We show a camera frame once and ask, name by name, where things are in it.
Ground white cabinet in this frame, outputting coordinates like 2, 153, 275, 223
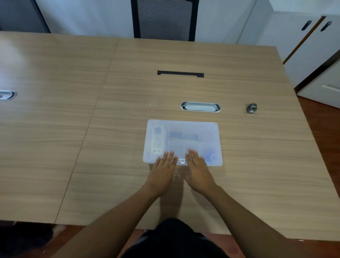
237, 0, 340, 88

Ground person's right forearm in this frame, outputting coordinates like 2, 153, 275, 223
206, 186, 319, 258

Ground white remote with display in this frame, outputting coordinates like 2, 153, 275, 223
151, 126, 167, 156

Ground person's right hand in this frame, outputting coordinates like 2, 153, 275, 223
185, 148, 221, 197

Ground clear plastic organizer box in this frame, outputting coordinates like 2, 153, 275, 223
142, 119, 223, 167

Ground person's left hand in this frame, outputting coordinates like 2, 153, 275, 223
142, 151, 179, 198

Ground person's left forearm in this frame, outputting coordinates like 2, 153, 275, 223
50, 186, 160, 258

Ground black mesh office chair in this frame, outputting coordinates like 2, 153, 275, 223
130, 0, 200, 42
0, 0, 51, 34

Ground silver oval cable grommet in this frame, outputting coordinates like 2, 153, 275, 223
0, 90, 17, 101
180, 101, 221, 113

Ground beige black remote control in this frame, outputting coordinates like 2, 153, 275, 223
168, 130, 199, 142

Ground black cable slot cover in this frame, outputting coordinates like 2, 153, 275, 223
157, 70, 204, 78

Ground person's black shorts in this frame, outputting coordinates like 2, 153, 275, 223
122, 218, 229, 258

